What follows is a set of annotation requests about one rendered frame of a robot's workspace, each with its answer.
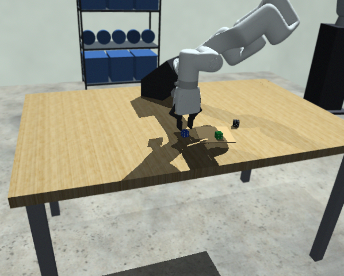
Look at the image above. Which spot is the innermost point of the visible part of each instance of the green die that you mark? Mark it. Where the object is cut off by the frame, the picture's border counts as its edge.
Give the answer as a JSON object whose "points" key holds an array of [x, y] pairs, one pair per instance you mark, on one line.
{"points": [[218, 135]]}

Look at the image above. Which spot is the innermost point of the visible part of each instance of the brown mat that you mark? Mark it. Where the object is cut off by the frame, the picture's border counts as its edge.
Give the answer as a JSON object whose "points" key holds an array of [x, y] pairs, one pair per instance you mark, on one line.
{"points": [[206, 134]]}

